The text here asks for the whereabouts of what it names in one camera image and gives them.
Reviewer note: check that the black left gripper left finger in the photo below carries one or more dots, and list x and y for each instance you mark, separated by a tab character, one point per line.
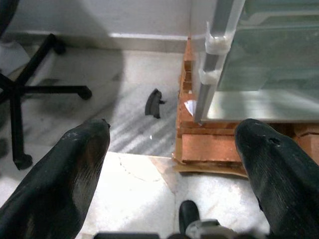
49	186

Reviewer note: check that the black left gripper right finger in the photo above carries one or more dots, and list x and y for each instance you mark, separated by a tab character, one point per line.
281	179

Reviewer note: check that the white fridge edge clip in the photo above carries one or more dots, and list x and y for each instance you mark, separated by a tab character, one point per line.
208	77
216	44

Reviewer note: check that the silver fridge door with sticker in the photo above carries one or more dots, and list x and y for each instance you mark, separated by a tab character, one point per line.
274	49

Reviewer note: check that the silver fridge cabinet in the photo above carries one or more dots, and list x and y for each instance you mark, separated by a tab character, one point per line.
214	64

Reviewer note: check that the tan cardboard sheet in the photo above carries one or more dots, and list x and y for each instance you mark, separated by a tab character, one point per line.
211	171

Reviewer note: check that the orange brick stack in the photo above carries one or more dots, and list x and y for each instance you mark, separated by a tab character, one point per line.
204	147

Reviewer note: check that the black office chair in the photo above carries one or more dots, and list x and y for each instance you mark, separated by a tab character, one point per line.
15	87

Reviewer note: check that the white paper scrap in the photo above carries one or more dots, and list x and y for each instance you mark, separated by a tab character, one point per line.
190	105

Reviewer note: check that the black curved plastic piece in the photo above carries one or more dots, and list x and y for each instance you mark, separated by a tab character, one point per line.
152	103

